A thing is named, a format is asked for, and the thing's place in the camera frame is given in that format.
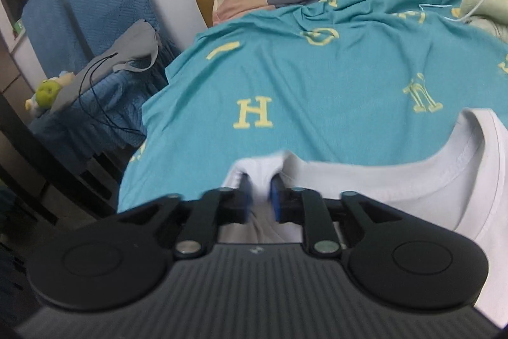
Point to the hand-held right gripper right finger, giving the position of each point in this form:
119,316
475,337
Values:
275,200

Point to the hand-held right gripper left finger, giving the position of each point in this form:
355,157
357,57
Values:
246,196

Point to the white t-shirt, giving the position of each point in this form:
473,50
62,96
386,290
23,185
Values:
397,188

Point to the teal printed bed sheet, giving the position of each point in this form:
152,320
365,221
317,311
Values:
325,92

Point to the grey cloth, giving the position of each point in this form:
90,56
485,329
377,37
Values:
131,49

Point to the dark wooden desk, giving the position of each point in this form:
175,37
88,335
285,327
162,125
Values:
35,164

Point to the green plush toy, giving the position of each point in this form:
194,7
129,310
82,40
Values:
45,92

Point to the blue covered chair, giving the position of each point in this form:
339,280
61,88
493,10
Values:
47,29

